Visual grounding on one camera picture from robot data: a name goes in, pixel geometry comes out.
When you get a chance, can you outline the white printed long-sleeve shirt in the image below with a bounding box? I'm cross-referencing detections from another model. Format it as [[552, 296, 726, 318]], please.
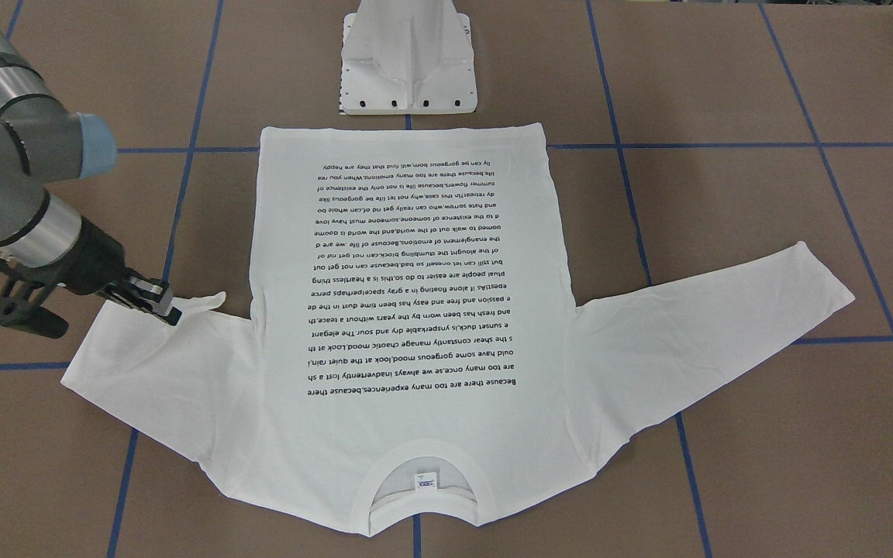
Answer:
[[61, 124, 853, 536]]

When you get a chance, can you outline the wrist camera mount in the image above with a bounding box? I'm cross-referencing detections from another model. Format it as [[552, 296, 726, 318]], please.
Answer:
[[0, 257, 68, 339]]

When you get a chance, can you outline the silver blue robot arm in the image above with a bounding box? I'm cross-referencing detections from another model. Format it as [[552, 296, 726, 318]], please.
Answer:
[[0, 32, 181, 339]]

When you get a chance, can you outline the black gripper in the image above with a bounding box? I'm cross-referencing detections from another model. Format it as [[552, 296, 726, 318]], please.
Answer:
[[50, 218, 183, 326]]

